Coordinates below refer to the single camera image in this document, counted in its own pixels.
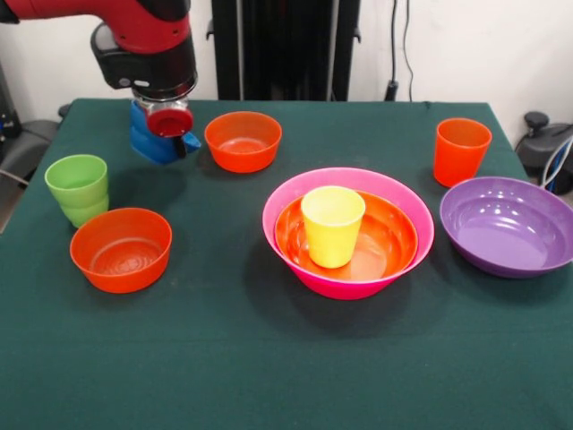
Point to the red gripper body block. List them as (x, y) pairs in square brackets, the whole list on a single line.
[(170, 123)]

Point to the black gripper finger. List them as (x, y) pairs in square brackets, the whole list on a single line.
[(180, 148)]

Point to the blue plastic bowl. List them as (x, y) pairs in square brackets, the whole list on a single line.
[(152, 148)]

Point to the yellow plastic cup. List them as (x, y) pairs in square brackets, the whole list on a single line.
[(331, 237)]

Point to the large pink plastic bowl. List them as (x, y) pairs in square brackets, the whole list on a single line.
[(349, 289)]

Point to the large orange plastic bowl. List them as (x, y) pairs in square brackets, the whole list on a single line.
[(385, 251)]

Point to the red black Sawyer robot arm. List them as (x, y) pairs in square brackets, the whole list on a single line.
[(147, 40)]

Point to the small orange plastic bowl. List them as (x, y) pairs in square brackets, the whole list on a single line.
[(244, 148), (121, 269)]

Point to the green plastic cup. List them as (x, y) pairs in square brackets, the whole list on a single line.
[(80, 197)]

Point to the black chair base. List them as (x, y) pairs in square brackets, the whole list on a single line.
[(31, 139), (541, 134)]

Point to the black column stand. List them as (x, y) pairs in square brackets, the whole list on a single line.
[(286, 45)]

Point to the dark green table cloth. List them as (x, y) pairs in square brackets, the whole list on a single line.
[(268, 358)]

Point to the orange plastic cup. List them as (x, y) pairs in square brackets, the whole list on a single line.
[(461, 157)]

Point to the purple plastic bowl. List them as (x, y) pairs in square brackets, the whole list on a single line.
[(506, 242)]

